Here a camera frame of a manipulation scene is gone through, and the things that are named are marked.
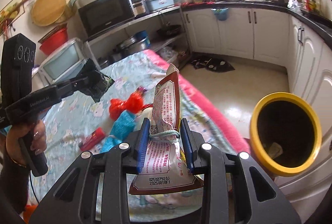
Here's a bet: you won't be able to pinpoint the red white snack packet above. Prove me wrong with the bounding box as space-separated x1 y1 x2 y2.
129 64 203 195

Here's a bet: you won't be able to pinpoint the dark green snack wrapper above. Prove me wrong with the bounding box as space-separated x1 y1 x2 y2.
76 58 114 103

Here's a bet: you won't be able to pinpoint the red candy bar wrapper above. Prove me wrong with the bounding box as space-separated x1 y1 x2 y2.
79 127 106 152

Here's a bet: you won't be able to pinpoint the yellow trash bin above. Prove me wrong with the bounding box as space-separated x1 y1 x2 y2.
249 92 322 177

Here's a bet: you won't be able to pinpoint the white corner kitchen cabinets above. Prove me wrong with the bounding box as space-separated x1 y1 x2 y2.
183 7 331 221

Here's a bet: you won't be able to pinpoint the person's left hand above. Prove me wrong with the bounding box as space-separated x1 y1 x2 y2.
5 120 47 166

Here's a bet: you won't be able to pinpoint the plastic drawer cabinet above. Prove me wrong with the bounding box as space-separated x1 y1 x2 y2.
38 38 87 85

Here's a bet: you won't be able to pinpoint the blue knitted cloth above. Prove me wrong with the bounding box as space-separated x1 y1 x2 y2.
100 111 136 153

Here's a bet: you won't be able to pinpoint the cartoon print table cloth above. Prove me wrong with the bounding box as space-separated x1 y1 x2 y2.
28 50 249 222

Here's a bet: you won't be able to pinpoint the red plastic bag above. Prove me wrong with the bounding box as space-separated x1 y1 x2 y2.
109 92 144 121

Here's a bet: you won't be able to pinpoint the red plastic basin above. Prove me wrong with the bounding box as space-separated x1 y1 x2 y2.
39 28 68 56

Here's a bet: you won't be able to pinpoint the steel cooking pot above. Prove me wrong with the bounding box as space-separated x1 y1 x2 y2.
116 36 150 57

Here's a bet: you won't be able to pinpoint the black microwave oven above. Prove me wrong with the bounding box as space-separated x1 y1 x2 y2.
74 0 134 38

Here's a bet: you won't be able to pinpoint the round woven bamboo tray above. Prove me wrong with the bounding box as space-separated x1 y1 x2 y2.
30 0 67 27

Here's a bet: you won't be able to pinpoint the dark floor mat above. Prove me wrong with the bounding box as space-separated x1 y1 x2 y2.
191 55 235 73

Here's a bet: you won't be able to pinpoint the black frying pan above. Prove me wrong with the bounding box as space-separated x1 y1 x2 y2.
157 25 182 39

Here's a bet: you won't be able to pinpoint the metal shelf rack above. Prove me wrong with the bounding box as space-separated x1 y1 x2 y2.
84 5 193 70

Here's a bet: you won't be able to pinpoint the blue plastic storage box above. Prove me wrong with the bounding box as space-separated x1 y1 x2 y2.
146 0 175 12

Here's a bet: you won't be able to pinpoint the blue hanging basket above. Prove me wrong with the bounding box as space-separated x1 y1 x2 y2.
211 8 229 21

